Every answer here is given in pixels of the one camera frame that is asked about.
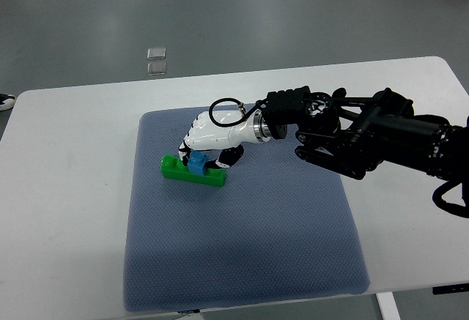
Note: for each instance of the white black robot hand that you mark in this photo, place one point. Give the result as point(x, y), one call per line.
point(224, 131)

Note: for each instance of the blue toy block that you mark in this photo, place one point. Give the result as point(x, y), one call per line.
point(197, 163)

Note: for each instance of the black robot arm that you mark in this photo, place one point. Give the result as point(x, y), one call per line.
point(353, 135)

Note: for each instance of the green toy block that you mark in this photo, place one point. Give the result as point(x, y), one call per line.
point(172, 168)

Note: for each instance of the upper floor metal plate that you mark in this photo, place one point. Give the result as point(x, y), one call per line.
point(154, 53)

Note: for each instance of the blue-grey mat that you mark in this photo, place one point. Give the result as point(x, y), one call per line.
point(279, 228)

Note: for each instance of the black white shoe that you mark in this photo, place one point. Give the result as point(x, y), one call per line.
point(7, 101)

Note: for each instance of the white table leg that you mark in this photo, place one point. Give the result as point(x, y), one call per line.
point(387, 305)

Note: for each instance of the black table control panel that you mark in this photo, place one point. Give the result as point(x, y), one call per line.
point(450, 289)

